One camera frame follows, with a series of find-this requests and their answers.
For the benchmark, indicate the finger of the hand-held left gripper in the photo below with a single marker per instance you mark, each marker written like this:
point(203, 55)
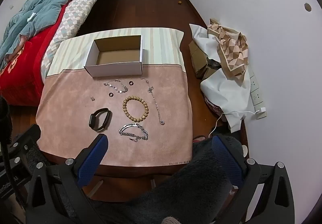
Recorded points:
point(25, 138)

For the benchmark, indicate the white power strip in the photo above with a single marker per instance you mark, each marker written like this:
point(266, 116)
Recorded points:
point(256, 93)

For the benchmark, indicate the beige patterned scarf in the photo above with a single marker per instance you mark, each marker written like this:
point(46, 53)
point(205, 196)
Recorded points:
point(234, 50)

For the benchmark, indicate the white cardboard box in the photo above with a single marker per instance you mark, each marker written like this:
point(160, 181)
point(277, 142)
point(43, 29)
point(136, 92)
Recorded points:
point(115, 68)

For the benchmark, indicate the pink suede mat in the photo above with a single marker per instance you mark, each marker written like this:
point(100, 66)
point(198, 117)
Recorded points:
point(75, 118)

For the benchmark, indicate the checkered bed sheet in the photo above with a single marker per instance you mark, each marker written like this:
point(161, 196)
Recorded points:
point(80, 7)

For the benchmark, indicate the person's dark fuzzy pants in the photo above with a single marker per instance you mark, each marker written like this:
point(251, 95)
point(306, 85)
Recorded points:
point(188, 183)

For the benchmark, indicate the bed with red blanket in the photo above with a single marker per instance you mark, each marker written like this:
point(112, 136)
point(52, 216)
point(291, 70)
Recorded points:
point(27, 63)

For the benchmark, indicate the pink slipper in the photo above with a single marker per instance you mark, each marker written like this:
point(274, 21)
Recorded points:
point(200, 138)

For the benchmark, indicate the blue quilt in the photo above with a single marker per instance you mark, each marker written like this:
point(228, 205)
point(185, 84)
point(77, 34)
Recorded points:
point(42, 10)

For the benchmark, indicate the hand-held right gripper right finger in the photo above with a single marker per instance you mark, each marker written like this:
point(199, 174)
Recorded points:
point(226, 161)

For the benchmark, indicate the brown cardboard box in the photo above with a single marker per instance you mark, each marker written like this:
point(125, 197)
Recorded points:
point(197, 58)

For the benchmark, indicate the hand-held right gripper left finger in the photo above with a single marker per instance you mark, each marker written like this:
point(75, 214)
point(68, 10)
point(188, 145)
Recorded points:
point(93, 158)

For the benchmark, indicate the pink patterned cloth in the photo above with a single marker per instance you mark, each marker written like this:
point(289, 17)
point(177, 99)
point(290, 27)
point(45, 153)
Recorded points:
point(212, 105)

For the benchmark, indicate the black smart band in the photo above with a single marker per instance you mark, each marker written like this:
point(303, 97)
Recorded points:
point(94, 126)

